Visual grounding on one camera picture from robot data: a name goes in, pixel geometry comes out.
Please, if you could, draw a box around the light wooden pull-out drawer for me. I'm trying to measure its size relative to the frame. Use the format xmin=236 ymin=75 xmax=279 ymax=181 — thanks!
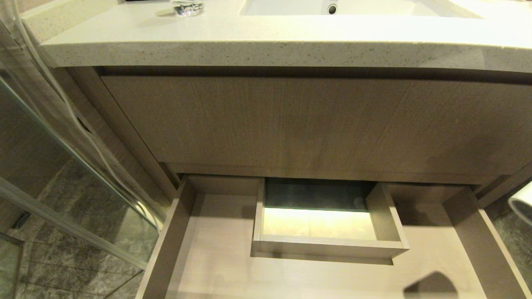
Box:
xmin=135 ymin=174 xmax=532 ymax=299

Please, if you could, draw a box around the white hair dryer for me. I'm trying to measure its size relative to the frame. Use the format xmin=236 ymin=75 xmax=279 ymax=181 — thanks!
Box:
xmin=508 ymin=181 xmax=532 ymax=227

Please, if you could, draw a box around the light wooden vanity cabinet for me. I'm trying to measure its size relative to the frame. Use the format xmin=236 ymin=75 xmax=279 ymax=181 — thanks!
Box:
xmin=52 ymin=66 xmax=532 ymax=208

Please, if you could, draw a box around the speckled beige stone countertop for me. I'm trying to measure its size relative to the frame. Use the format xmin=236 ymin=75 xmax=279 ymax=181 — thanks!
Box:
xmin=20 ymin=0 xmax=532 ymax=74

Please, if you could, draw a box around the white ceramic sink basin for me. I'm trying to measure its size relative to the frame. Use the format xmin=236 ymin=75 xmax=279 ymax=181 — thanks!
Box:
xmin=240 ymin=0 xmax=485 ymax=18

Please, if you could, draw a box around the clear glass dish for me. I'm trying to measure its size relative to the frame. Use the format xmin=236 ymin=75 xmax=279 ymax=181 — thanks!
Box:
xmin=156 ymin=0 xmax=205 ymax=17

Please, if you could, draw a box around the glass shower door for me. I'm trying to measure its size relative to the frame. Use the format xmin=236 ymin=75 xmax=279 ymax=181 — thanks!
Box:
xmin=0 ymin=0 xmax=171 ymax=299

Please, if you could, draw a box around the thin white hose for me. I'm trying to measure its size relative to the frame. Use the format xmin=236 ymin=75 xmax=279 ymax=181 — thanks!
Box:
xmin=10 ymin=0 xmax=163 ymax=231

